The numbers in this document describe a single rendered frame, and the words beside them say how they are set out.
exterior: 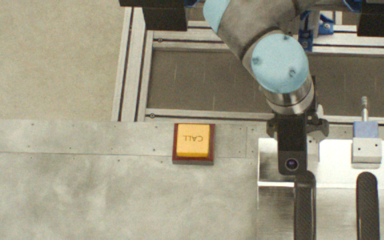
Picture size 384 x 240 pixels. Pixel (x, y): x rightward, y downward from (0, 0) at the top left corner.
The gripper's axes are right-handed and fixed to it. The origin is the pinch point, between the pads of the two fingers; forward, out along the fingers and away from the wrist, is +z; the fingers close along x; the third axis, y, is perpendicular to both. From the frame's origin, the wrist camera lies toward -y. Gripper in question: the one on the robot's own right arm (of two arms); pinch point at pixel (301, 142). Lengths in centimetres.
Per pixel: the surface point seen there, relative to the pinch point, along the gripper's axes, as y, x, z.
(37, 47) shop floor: 60, 91, 91
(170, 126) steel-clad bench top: 7.3, 26.7, 11.4
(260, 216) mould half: -12.5, 7.6, 2.7
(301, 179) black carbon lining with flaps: -5.6, 0.6, 4.6
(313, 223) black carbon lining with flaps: -13.6, -1.5, 4.1
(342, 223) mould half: -13.6, -6.5, 4.6
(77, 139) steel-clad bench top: 4.3, 44.7, 8.5
